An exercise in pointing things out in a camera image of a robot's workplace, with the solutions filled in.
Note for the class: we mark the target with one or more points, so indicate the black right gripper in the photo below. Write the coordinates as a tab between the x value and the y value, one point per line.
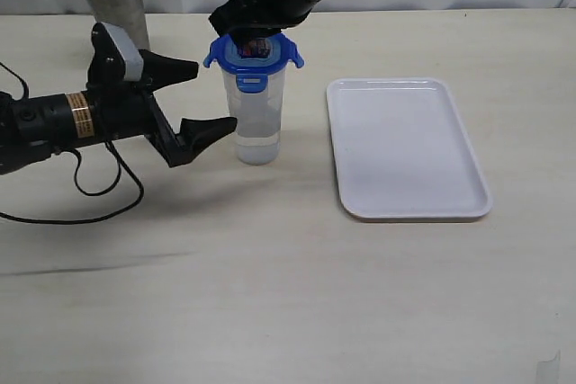
247	20

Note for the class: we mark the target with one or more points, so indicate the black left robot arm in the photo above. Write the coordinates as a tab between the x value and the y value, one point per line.
34	129

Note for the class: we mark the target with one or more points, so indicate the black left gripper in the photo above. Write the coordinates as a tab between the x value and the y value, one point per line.
127	111

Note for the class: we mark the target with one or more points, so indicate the blue plastic lid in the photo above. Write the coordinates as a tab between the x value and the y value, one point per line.
259	57

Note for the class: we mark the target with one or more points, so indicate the clear plastic container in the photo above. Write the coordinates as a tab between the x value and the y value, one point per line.
256	101

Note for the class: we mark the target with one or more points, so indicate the white rectangular tray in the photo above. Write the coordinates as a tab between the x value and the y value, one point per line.
402	153

